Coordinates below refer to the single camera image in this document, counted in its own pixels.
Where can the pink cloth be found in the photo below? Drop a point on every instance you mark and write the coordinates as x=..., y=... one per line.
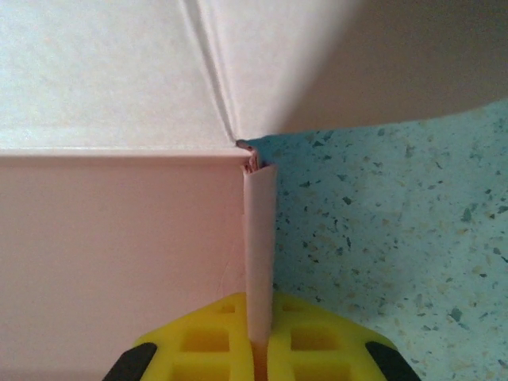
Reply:
x=119, y=218

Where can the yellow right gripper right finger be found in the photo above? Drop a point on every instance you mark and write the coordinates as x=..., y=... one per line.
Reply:
x=317, y=341

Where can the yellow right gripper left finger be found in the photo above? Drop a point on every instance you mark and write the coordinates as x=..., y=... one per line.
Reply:
x=206, y=341

